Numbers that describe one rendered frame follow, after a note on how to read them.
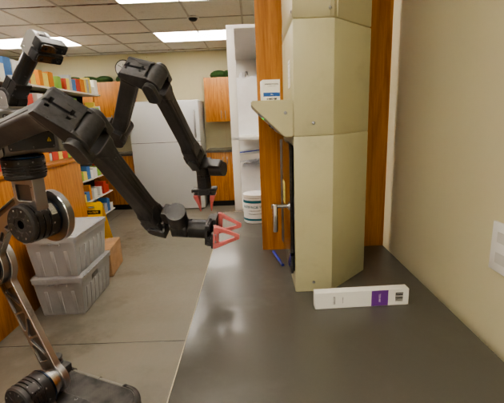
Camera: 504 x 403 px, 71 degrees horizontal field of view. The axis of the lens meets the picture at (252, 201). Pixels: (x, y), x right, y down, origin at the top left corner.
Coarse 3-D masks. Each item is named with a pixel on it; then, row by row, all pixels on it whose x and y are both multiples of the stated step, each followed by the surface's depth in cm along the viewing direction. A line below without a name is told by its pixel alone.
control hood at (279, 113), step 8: (256, 104) 96; (264, 104) 96; (272, 104) 96; (280, 104) 96; (288, 104) 96; (256, 112) 117; (264, 112) 97; (272, 112) 97; (280, 112) 97; (288, 112) 97; (272, 120) 97; (280, 120) 97; (288, 120) 97; (280, 128) 98; (288, 128) 98; (288, 136) 99
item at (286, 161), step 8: (288, 144) 101; (288, 152) 102; (288, 160) 103; (288, 168) 104; (288, 176) 105; (288, 184) 106; (288, 192) 107; (288, 200) 108; (288, 216) 110; (288, 224) 112; (288, 232) 113; (288, 240) 114; (288, 248) 115; (288, 256) 116
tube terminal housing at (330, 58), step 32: (288, 32) 102; (320, 32) 92; (352, 32) 98; (320, 64) 94; (352, 64) 100; (288, 96) 108; (320, 96) 96; (352, 96) 103; (320, 128) 98; (352, 128) 105; (320, 160) 100; (352, 160) 107; (320, 192) 102; (352, 192) 110; (320, 224) 104; (352, 224) 113; (320, 256) 106; (352, 256) 116; (320, 288) 109
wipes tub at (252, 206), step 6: (246, 192) 186; (252, 192) 185; (258, 192) 185; (246, 198) 180; (252, 198) 178; (258, 198) 179; (246, 204) 181; (252, 204) 179; (258, 204) 179; (246, 210) 182; (252, 210) 180; (258, 210) 180; (246, 216) 183; (252, 216) 181; (258, 216) 181; (252, 222) 182; (258, 222) 181
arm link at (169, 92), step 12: (168, 72) 112; (144, 84) 106; (168, 84) 113; (156, 96) 107; (168, 96) 112; (168, 108) 116; (180, 108) 121; (168, 120) 121; (180, 120) 121; (180, 132) 125; (180, 144) 131; (192, 144) 132; (192, 156) 135
